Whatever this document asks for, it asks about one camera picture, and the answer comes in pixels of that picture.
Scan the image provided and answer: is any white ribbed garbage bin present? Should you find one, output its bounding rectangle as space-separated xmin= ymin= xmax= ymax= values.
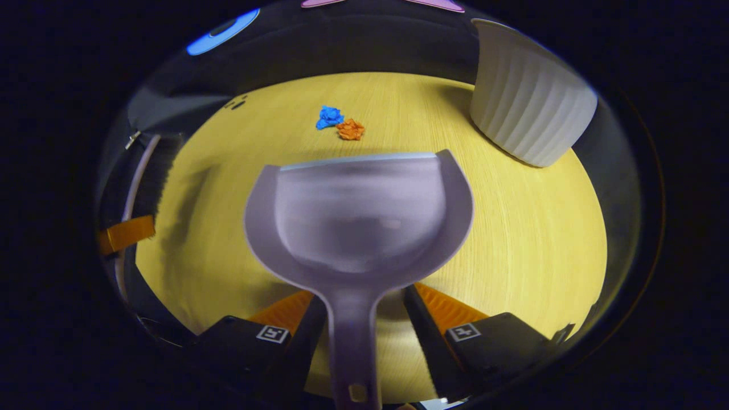
xmin=470 ymin=18 xmax=599 ymax=168

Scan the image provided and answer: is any small pink broom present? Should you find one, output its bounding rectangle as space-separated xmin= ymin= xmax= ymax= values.
xmin=117 ymin=133 xmax=184 ymax=302

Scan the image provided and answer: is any blue paper scrap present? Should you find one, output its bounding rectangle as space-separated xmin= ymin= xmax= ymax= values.
xmin=316 ymin=105 xmax=345 ymax=130

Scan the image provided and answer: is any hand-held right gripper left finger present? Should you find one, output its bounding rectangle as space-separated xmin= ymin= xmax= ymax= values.
xmin=196 ymin=290 xmax=328 ymax=399

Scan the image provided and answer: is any pink dustpan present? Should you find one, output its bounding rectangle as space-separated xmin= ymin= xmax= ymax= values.
xmin=244 ymin=149 xmax=474 ymax=410

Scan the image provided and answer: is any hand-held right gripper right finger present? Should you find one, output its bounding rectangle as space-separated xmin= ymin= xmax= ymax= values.
xmin=403 ymin=283 xmax=576 ymax=399

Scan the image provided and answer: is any black backdrop cloth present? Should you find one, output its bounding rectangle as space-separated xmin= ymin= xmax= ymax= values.
xmin=97 ymin=0 xmax=644 ymax=342

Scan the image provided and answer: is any orange paper scrap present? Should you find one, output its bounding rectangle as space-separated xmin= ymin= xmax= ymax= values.
xmin=335 ymin=118 xmax=365 ymax=141

